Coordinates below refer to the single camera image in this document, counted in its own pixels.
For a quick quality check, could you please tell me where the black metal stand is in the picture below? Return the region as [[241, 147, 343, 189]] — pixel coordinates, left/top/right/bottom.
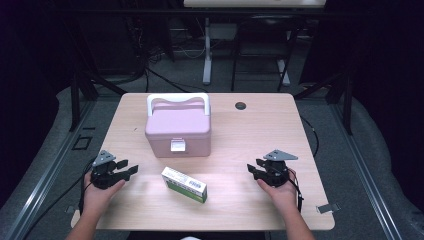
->
[[293, 70, 354, 136], [68, 64, 128, 133]]

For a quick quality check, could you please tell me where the left hand-held gripper black cable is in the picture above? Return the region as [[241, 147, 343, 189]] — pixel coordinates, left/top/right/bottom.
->
[[23, 157, 98, 240]]

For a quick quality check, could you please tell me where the right hand-held gripper black cable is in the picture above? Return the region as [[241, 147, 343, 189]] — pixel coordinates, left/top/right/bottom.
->
[[288, 168, 305, 213]]

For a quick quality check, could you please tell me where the thin black cable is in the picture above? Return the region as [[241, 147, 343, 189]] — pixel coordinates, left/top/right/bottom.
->
[[299, 114, 320, 158]]

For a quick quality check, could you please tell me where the white and green medicine box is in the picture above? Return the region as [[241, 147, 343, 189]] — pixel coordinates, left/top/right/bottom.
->
[[161, 166, 208, 204]]

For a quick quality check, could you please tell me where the person's right hand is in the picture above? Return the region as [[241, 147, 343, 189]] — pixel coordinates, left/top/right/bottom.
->
[[256, 168, 299, 218]]

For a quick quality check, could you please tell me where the white desk top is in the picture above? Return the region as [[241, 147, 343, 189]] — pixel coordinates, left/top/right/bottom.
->
[[183, 0, 327, 9]]

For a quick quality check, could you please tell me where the black chair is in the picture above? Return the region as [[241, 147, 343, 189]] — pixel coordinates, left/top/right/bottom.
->
[[230, 14, 302, 93]]

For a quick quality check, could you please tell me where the black floor cable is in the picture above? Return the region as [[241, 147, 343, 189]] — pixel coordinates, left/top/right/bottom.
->
[[143, 65, 210, 94]]

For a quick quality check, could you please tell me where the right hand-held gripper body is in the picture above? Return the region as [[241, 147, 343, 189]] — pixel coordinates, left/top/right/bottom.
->
[[258, 149, 299, 188]]

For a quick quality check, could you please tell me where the grey floor rail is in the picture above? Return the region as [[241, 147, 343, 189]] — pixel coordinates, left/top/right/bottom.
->
[[2, 99, 98, 240], [328, 99, 405, 240]]

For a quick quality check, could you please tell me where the white desk leg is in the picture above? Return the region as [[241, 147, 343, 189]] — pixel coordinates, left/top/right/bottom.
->
[[202, 17, 214, 86], [277, 59, 291, 87]]

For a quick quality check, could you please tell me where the person's left hand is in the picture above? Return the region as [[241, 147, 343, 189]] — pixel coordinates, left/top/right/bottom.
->
[[82, 171, 127, 218]]

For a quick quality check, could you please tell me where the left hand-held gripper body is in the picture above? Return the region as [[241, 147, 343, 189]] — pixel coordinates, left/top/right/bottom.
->
[[89, 149, 129, 190]]

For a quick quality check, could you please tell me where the hand-held gripper black cable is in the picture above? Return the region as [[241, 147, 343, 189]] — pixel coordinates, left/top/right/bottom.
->
[[23, 157, 98, 240], [288, 168, 305, 213]]

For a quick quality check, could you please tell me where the pink storage box white handle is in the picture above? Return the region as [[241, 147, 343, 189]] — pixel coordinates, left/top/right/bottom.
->
[[144, 92, 212, 158]]

